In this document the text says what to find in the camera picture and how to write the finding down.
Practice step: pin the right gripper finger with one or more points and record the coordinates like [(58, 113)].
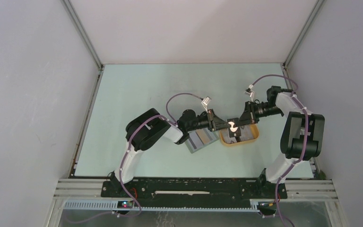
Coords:
[(244, 119), (252, 122)]

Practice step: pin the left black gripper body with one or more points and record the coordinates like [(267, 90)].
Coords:
[(211, 120)]

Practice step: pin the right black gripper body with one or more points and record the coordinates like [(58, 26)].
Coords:
[(255, 110)]

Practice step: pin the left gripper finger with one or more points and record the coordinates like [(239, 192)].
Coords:
[(218, 120), (220, 127)]

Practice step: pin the black VIP card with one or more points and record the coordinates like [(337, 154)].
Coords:
[(234, 131)]

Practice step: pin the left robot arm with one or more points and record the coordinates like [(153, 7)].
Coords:
[(147, 129)]

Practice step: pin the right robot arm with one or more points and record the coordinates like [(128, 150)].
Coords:
[(301, 138)]

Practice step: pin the orange plastic tray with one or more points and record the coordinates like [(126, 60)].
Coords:
[(248, 134)]

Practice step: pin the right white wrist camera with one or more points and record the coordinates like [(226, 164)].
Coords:
[(250, 92)]

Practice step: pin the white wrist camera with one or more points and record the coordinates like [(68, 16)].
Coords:
[(205, 102), (250, 92)]

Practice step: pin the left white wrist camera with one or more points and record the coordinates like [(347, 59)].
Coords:
[(205, 102)]

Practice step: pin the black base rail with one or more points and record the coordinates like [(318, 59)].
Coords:
[(190, 193)]

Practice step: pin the aluminium frame rail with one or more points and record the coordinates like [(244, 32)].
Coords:
[(86, 194)]

